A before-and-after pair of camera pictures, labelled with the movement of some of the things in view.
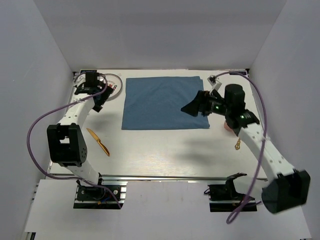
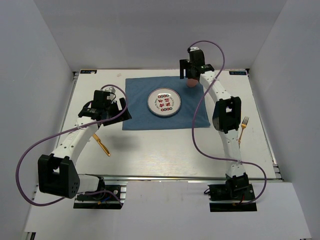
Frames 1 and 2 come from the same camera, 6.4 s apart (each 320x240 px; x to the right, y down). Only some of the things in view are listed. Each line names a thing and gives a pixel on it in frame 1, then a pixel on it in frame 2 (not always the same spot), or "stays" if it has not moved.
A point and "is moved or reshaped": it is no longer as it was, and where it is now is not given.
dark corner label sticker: [88, 71] stays
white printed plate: [114, 81] to [164, 102]
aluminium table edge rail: [132, 177] stays
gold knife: [92, 133] stays
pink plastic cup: [227, 127] is moved or reshaped
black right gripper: [200, 103] to [185, 64]
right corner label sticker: [233, 73] stays
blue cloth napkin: [156, 103] stays
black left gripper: [105, 94] to [126, 116]
